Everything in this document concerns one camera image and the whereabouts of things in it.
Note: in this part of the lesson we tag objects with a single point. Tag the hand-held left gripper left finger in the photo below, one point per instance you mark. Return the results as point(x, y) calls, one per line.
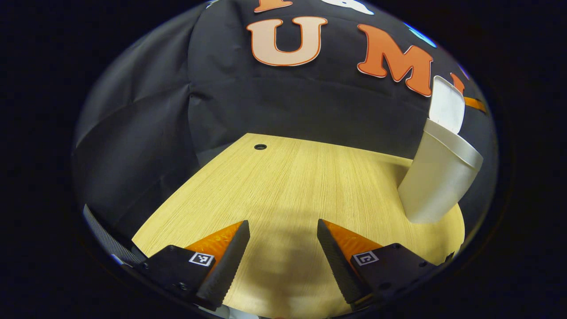
point(228, 266)

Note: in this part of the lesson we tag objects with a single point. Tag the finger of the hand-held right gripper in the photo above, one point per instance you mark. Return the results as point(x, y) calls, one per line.
point(475, 104)

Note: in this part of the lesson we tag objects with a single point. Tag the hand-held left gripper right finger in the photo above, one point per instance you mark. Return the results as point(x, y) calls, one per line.
point(339, 266)

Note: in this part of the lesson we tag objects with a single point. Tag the white desktop garbage bin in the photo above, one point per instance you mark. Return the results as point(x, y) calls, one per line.
point(434, 186)

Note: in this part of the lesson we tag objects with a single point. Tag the wooden desktop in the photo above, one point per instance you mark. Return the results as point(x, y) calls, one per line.
point(288, 186)

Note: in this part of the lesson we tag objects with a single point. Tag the black backdrop cloth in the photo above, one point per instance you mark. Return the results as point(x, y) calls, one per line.
point(288, 102)

